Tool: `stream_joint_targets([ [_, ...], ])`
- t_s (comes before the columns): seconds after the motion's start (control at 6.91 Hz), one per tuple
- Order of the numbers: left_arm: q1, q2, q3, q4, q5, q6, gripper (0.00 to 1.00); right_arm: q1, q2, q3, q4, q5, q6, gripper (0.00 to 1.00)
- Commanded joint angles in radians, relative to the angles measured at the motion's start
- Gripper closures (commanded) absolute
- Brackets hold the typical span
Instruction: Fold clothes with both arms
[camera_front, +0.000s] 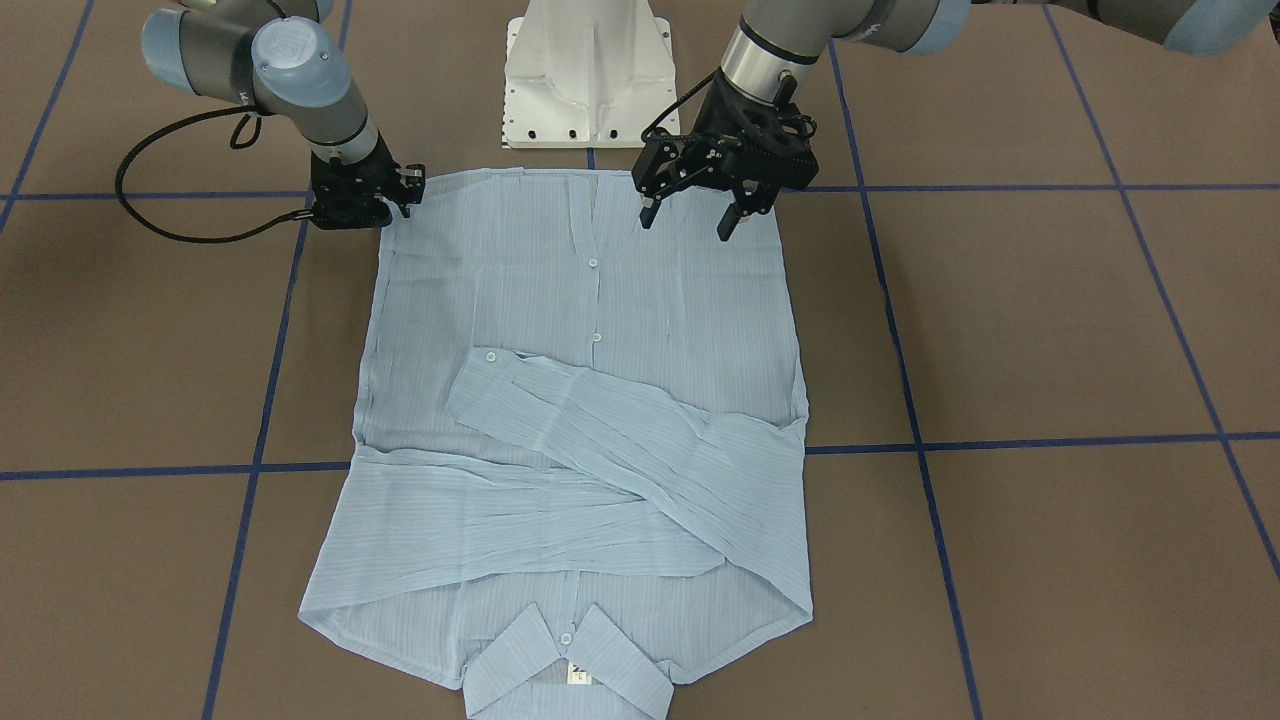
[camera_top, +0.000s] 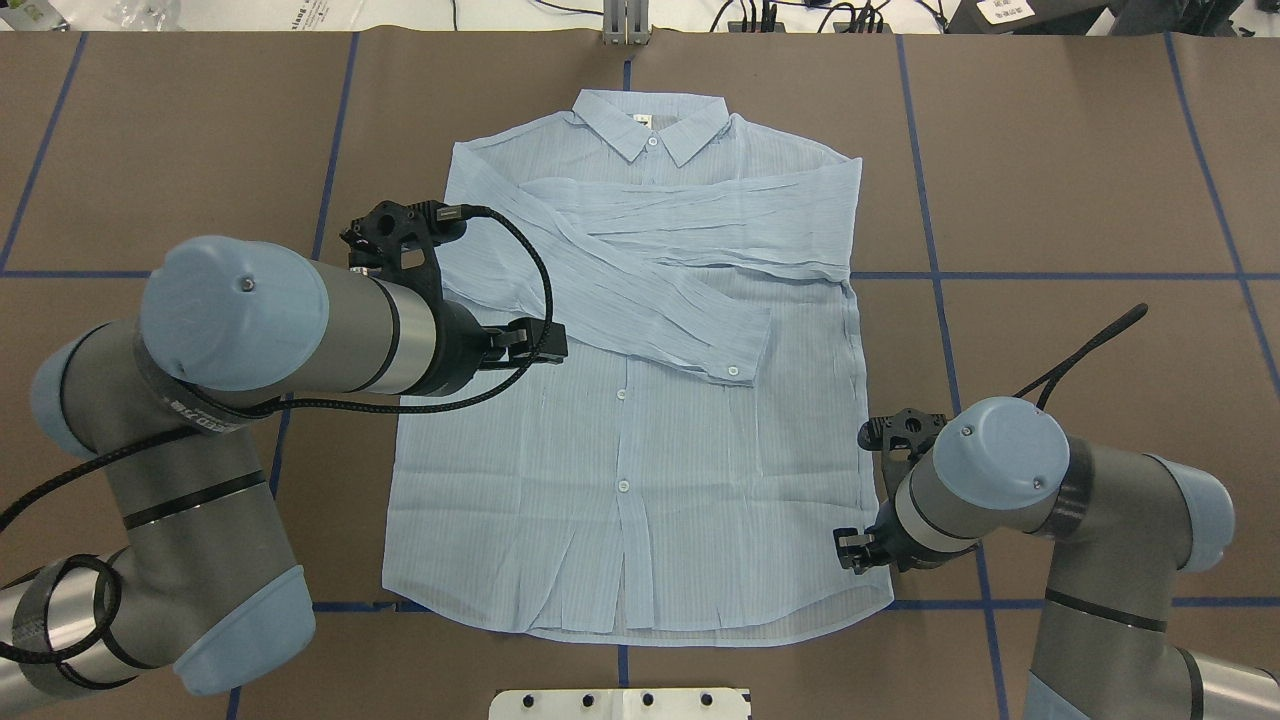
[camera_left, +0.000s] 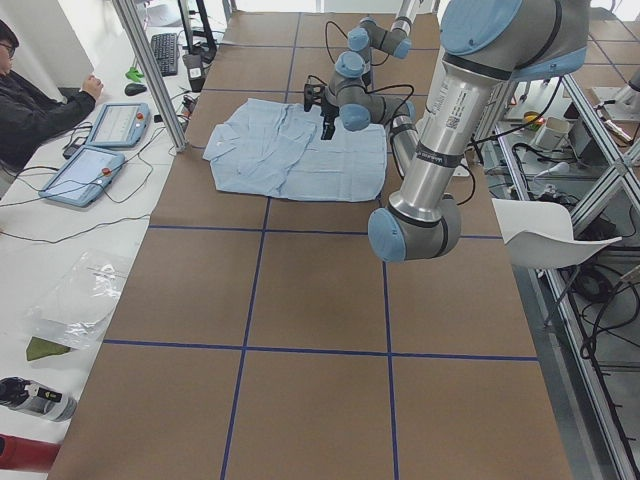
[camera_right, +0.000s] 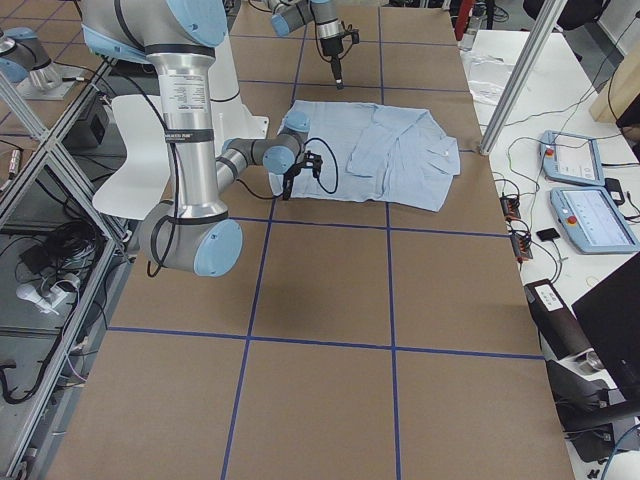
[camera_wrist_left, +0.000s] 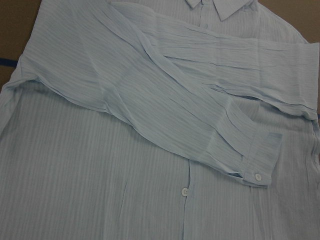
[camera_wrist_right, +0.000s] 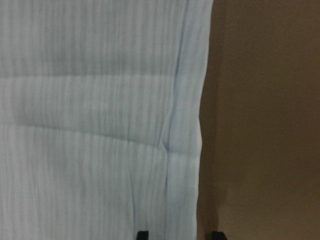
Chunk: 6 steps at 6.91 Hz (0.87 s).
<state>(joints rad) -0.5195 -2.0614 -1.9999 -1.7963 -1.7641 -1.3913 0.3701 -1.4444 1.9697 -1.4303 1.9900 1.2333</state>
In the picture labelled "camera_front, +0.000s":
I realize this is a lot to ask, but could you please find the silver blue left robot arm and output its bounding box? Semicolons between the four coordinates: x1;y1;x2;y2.
631;1;972;241

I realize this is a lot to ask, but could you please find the light blue button-up shirt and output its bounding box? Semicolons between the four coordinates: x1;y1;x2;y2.
298;168;814;719

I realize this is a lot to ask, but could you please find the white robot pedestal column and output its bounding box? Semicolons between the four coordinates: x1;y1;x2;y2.
500;1;676;149

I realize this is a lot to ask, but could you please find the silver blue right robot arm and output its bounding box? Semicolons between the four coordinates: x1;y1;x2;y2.
141;1;425;231

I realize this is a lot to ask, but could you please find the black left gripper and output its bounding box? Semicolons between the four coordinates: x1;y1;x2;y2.
632;70;819;242

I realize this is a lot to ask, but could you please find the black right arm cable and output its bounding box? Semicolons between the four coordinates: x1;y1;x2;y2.
114;106;321;245

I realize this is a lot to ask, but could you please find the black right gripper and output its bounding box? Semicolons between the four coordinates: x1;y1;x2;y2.
308;150;426;231

